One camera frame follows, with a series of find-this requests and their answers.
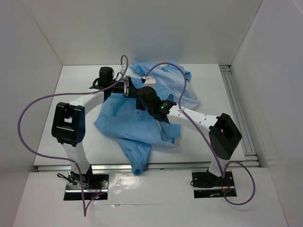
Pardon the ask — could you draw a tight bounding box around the light blue zip jacket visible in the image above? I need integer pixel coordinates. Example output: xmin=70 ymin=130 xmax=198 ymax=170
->
xmin=94 ymin=61 xmax=200 ymax=175

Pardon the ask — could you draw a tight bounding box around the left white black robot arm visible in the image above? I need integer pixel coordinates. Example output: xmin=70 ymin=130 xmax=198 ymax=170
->
xmin=51 ymin=67 xmax=136 ymax=189

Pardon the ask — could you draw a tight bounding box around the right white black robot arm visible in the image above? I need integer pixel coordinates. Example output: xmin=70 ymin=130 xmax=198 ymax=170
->
xmin=137 ymin=87 xmax=242 ymax=185

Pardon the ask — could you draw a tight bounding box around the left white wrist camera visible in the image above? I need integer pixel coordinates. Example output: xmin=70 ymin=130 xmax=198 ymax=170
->
xmin=120 ymin=65 xmax=129 ymax=74

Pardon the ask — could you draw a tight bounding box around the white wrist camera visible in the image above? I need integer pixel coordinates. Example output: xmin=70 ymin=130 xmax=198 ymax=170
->
xmin=142 ymin=76 xmax=156 ymax=89
xmin=120 ymin=65 xmax=129 ymax=74

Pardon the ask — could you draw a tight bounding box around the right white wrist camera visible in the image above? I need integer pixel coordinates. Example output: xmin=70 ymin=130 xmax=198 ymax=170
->
xmin=142 ymin=76 xmax=156 ymax=89

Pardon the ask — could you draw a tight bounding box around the front aluminium frame rail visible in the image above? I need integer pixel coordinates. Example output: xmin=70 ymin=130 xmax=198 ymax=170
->
xmin=36 ymin=162 xmax=214 ymax=171

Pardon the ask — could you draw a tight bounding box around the aluminium frame rail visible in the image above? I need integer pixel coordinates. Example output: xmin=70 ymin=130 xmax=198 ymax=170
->
xmin=219 ymin=65 xmax=260 ymax=168
xmin=36 ymin=162 xmax=214 ymax=171

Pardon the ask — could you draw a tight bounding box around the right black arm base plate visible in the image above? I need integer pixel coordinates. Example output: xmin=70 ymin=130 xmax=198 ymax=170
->
xmin=191 ymin=171 xmax=235 ymax=188

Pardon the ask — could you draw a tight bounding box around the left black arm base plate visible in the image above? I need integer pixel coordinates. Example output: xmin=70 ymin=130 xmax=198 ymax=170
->
xmin=65 ymin=173 xmax=109 ymax=192

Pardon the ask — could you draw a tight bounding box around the right aluminium frame rail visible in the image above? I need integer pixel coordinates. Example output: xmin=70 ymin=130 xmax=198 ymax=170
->
xmin=219 ymin=65 xmax=260 ymax=168

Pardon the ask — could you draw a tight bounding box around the black cable at left base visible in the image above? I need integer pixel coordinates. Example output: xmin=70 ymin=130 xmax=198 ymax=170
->
xmin=57 ymin=172 xmax=81 ymax=187

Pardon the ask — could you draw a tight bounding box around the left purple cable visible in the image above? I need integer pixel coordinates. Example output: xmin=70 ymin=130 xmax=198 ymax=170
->
xmin=18 ymin=55 xmax=130 ymax=217

